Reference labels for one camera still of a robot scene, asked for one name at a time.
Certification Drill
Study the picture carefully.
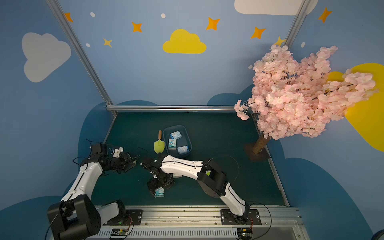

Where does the left green circuit board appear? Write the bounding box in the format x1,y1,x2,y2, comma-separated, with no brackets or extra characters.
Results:
111,229,129,237

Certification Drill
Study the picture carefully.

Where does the pink blossom artificial tree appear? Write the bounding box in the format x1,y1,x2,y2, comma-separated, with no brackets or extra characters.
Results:
234,45,384,157

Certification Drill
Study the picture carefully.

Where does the right green circuit board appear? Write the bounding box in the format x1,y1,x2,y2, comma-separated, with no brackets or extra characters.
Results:
237,228,253,240

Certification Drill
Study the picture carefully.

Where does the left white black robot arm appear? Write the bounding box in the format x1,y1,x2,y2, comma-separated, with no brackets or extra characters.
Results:
47,143,138,240

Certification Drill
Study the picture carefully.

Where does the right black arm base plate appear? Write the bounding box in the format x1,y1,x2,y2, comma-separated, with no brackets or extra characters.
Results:
220,209,262,226

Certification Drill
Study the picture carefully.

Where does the blue plastic storage box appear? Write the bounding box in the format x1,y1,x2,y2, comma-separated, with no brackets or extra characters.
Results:
163,125,192,159

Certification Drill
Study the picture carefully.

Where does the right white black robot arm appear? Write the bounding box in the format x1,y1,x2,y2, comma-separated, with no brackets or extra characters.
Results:
140,155,250,222

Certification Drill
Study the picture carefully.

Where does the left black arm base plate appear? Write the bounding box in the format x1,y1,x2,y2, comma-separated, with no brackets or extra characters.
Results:
104,209,143,227

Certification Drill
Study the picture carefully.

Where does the aluminium front rail frame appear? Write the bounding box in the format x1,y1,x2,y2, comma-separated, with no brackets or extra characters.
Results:
90,205,310,240

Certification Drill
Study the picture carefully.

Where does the blue pocket tissue pack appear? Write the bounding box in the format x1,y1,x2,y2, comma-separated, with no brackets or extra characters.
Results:
154,187,165,198
177,146,189,155
168,139,177,150
170,131,182,140

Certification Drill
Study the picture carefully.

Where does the green circuit board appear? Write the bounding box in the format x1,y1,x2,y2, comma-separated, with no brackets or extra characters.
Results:
111,229,129,237
237,228,253,240

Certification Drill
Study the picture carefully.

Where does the green trowel wooden handle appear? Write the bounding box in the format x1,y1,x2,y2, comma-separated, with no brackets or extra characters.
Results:
154,130,165,154

